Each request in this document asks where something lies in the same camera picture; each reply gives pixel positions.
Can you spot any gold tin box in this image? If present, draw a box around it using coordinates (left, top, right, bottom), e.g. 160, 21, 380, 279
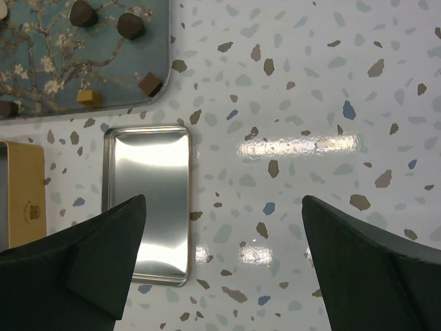
1, 141, 47, 251

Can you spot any caramel cube chocolate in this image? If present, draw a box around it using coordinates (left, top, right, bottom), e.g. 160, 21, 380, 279
76, 90, 102, 107

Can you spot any blue floral serving tray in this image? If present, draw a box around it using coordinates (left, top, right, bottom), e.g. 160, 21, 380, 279
1, 1, 172, 120

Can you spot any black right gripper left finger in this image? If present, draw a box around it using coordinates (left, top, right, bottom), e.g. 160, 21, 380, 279
1, 195, 146, 330

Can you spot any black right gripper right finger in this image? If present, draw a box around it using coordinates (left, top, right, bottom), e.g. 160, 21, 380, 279
302, 195, 440, 330

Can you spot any dark chocolate near tray edge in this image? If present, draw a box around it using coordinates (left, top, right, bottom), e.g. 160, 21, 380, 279
0, 101, 19, 118

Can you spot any brown cube chocolate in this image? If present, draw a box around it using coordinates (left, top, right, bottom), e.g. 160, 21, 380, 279
138, 72, 163, 97

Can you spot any dark round chocolate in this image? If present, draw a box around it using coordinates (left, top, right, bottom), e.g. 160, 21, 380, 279
69, 0, 98, 28

